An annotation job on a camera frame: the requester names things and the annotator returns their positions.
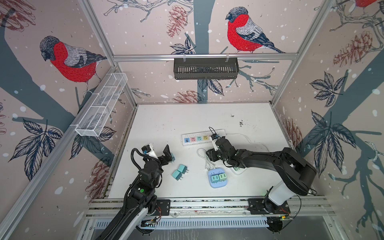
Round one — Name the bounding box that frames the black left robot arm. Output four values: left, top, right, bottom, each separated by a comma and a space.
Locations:
97, 144, 174, 240

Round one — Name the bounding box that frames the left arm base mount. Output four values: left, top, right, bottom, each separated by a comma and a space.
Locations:
147, 199, 171, 216

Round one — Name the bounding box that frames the white wire mesh shelf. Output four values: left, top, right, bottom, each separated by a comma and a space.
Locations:
75, 73, 128, 137

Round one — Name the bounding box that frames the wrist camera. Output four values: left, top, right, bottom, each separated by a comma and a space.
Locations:
210, 134, 220, 151
141, 144, 159, 159

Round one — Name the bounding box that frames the white multicolour power strip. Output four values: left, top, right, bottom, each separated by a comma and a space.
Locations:
181, 129, 226, 147

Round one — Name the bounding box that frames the white blue hub cable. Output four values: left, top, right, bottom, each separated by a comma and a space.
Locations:
196, 148, 217, 170

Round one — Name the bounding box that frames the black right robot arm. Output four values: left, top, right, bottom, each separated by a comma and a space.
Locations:
206, 137, 317, 214

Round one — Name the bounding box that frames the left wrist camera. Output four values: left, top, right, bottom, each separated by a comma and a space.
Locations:
141, 144, 159, 159

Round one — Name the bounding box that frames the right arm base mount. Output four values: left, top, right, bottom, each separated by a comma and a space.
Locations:
247, 198, 291, 215

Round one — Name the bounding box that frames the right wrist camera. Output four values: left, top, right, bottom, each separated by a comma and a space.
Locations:
210, 134, 220, 151

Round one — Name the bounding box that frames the black hanging wire basket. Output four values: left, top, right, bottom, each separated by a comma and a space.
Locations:
174, 58, 239, 80

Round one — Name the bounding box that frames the white power strip cable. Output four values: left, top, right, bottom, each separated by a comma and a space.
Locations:
224, 132, 271, 153

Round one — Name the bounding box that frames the white square socket hub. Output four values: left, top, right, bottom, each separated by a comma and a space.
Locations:
231, 167, 247, 175

